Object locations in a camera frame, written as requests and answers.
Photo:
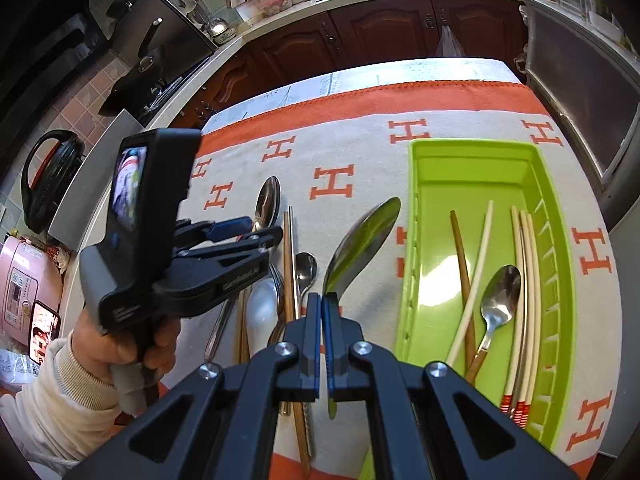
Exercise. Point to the steel teapot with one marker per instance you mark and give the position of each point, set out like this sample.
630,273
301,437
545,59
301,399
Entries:
217,30

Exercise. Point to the white printed tablecloth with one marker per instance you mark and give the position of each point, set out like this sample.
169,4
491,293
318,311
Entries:
400,72

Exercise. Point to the black gas stove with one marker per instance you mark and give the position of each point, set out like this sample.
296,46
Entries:
170,100

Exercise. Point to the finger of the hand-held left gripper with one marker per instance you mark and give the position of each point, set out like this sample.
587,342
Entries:
220,275
230,229

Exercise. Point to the metal fork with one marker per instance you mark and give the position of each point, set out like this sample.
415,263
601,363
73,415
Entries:
276,280

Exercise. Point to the food container red lid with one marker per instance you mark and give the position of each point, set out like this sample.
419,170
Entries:
277,6

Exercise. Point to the silver metal chopstick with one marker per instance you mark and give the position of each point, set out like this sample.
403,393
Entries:
310,435

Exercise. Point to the hanging clear plastic bag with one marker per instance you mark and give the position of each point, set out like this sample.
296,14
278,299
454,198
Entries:
449,42

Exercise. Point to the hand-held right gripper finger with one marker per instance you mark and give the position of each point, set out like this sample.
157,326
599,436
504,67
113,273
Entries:
327,350
315,340

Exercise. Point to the person's left forearm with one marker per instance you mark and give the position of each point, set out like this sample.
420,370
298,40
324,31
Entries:
50,400

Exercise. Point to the pink rice cooker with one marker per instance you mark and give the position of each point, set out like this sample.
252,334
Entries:
25,280

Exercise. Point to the white ceramic spoon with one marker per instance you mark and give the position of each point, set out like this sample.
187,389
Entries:
262,315

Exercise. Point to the black pressure cooker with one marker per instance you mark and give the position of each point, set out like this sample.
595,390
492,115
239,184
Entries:
50,180

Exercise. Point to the large metal spoon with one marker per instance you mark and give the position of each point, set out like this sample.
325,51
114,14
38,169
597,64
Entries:
267,202

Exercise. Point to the small metal spoon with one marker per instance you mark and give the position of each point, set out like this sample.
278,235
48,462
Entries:
305,266

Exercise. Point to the orange and white printed blanket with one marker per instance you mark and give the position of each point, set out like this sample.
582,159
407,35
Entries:
350,150

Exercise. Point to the folded steel panel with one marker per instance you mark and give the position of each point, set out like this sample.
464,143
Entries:
90,195

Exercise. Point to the person's left hand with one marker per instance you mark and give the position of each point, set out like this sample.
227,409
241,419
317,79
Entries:
95,345

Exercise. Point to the black frying pan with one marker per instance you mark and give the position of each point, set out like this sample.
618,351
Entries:
145,60

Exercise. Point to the brown wooden kitchen cabinets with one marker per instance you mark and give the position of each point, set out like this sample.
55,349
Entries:
390,30

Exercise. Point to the black range hood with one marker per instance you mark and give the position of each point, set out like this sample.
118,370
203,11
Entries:
40,20

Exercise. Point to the brown wooden chopstick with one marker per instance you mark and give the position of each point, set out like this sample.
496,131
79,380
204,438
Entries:
303,440
461,260

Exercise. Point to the black wok on stove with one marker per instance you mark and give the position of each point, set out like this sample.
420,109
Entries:
170,45

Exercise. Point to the smartphone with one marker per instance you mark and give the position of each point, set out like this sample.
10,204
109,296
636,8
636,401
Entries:
44,332

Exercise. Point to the green plastic utensil tray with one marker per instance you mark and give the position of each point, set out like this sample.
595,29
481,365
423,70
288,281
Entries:
465,185

